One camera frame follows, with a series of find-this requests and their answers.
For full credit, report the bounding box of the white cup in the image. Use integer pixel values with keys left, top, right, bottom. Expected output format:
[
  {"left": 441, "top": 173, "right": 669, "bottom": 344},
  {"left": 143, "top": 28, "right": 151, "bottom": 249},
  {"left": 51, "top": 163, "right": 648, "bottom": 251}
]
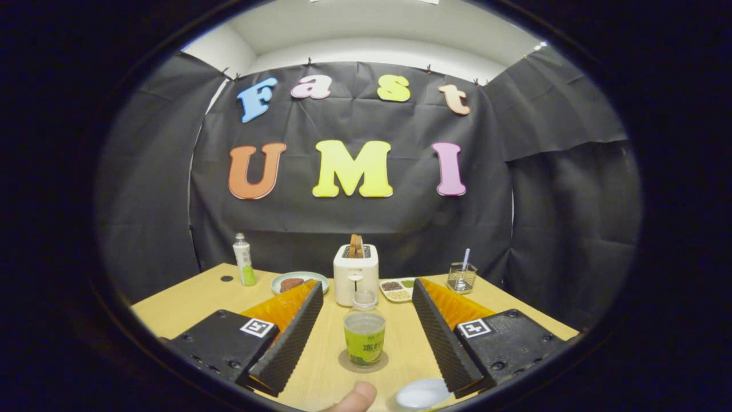
[{"left": 395, "top": 378, "right": 452, "bottom": 411}]

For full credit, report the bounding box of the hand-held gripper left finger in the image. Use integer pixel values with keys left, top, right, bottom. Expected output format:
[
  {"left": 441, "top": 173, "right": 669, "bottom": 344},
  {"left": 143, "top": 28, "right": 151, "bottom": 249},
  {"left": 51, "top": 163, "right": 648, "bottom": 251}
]
[{"left": 166, "top": 279, "right": 324, "bottom": 398}]

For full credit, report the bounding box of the green label juice bottle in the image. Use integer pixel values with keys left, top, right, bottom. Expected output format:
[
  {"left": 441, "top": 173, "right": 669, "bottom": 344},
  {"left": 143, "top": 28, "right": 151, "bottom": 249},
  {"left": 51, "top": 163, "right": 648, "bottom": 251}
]
[{"left": 344, "top": 290, "right": 387, "bottom": 367}]

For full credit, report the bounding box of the slim white green bottle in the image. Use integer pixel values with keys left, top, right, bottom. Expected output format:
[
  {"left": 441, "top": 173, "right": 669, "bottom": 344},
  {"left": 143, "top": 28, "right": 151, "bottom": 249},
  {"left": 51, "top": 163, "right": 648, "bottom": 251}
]
[{"left": 233, "top": 232, "right": 257, "bottom": 287}]

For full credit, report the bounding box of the pale green plate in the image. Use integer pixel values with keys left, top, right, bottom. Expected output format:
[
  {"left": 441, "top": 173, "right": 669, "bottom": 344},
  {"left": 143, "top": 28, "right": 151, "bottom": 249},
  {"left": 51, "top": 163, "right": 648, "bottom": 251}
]
[{"left": 270, "top": 271, "right": 330, "bottom": 296}]

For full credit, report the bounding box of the white divided condiment dish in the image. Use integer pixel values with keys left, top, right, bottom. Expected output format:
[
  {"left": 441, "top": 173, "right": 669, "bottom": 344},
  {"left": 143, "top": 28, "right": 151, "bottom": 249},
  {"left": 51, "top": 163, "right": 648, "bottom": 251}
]
[{"left": 379, "top": 277, "right": 416, "bottom": 303}]

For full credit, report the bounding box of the wooden table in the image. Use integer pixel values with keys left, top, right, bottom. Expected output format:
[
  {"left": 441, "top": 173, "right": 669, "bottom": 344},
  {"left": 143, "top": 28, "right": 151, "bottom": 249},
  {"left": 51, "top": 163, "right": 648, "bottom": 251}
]
[{"left": 130, "top": 263, "right": 581, "bottom": 412}]

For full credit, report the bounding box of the brown round coaster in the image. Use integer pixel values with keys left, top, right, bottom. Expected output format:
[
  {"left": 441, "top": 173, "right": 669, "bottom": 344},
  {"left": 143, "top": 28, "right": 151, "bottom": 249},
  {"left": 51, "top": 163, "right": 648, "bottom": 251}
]
[{"left": 338, "top": 349, "right": 389, "bottom": 374}]

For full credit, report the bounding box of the white toaster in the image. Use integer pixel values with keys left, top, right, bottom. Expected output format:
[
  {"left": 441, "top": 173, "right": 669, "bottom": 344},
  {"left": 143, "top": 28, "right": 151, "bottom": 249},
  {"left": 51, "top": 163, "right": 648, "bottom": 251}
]
[{"left": 333, "top": 244, "right": 379, "bottom": 307}]

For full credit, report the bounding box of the clear glass holder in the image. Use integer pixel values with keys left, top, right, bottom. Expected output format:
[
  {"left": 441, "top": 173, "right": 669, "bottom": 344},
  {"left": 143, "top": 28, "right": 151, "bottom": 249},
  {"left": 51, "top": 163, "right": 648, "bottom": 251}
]
[{"left": 447, "top": 262, "right": 478, "bottom": 295}]

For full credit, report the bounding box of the black backdrop cloth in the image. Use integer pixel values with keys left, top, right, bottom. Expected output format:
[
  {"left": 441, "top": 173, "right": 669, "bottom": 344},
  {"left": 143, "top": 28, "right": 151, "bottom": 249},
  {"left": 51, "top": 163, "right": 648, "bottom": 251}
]
[{"left": 94, "top": 46, "right": 644, "bottom": 332}]

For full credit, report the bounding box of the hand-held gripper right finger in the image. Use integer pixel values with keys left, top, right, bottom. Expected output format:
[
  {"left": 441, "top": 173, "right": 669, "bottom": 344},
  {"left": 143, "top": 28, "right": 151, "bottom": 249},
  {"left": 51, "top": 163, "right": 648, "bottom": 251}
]
[{"left": 412, "top": 278, "right": 581, "bottom": 398}]

